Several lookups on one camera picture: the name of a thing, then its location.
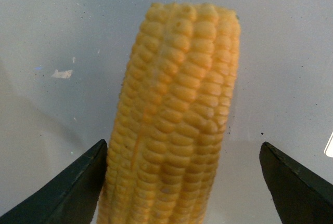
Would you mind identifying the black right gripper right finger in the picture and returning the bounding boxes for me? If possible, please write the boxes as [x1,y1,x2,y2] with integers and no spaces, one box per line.
[259,142,332,223]

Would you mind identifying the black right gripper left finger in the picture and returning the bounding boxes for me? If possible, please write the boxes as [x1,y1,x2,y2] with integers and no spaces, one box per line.
[1,139,107,223]

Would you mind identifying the yellow corn cob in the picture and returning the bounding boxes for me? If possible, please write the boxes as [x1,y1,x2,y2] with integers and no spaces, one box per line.
[97,3,240,223]

